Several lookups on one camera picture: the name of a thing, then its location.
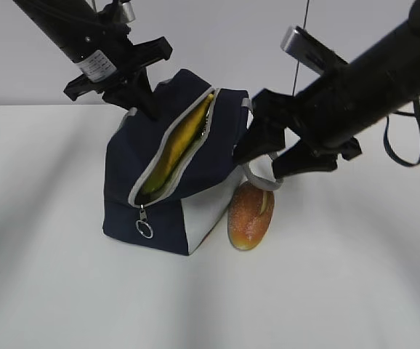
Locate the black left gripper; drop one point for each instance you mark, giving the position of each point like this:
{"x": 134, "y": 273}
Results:
{"x": 113, "y": 66}

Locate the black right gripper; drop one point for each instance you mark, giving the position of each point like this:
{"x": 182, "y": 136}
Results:
{"x": 273, "y": 114}

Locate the brown bread roll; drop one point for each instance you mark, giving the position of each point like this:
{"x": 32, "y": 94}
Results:
{"x": 249, "y": 216}

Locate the yellow banana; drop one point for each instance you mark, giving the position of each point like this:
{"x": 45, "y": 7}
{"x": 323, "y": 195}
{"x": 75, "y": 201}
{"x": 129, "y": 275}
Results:
{"x": 177, "y": 143}

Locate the navy and white lunch bag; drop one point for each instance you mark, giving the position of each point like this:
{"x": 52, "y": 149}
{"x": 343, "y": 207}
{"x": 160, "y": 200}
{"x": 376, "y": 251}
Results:
{"x": 179, "y": 223}

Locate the green lidded glass container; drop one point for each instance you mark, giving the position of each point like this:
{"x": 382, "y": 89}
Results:
{"x": 173, "y": 181}

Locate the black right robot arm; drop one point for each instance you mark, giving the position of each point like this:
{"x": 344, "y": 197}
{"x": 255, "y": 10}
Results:
{"x": 375, "y": 85}

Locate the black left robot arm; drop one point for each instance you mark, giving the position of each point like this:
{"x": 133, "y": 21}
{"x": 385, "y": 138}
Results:
{"x": 49, "y": 16}

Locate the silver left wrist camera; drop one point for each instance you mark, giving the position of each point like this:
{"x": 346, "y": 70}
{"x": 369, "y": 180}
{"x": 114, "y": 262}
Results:
{"x": 120, "y": 11}

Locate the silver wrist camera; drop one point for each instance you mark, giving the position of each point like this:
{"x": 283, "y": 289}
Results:
{"x": 310, "y": 52}
{"x": 120, "y": 11}

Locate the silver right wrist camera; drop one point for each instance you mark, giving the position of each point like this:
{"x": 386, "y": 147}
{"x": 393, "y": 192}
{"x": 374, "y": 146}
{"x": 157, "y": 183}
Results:
{"x": 310, "y": 52}

